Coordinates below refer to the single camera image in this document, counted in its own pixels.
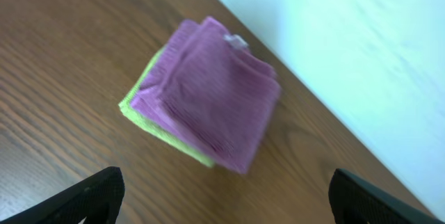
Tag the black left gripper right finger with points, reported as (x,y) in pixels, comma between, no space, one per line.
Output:
(353,200)

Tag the purple microfiber cloth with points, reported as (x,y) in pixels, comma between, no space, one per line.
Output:
(209,91)

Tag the folded green cloth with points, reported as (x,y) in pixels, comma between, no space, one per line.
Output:
(152,128)

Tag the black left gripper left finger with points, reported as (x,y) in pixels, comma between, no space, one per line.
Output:
(95,200)

